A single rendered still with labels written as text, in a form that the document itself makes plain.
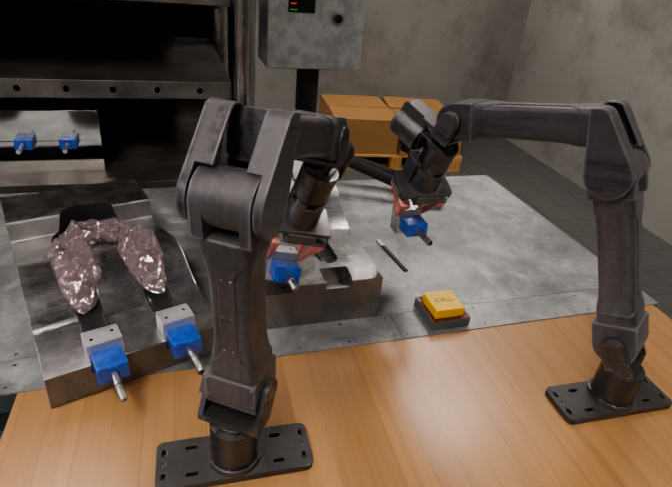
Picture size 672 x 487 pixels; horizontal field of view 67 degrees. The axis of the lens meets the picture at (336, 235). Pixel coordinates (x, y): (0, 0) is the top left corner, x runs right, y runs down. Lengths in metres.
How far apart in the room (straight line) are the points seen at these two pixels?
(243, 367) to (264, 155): 0.25
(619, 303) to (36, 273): 0.91
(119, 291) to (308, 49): 0.99
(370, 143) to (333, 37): 2.14
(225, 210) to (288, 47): 1.19
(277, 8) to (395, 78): 3.03
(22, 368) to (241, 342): 0.44
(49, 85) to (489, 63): 3.94
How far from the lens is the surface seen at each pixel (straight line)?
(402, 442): 0.79
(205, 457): 0.75
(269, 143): 0.48
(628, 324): 0.87
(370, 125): 3.70
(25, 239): 1.13
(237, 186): 0.48
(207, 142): 0.51
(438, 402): 0.86
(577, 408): 0.93
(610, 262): 0.85
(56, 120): 1.60
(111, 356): 0.81
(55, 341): 0.89
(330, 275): 0.95
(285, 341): 0.91
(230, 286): 0.54
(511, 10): 4.92
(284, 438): 0.76
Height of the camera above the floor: 1.40
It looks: 29 degrees down
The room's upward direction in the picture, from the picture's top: 6 degrees clockwise
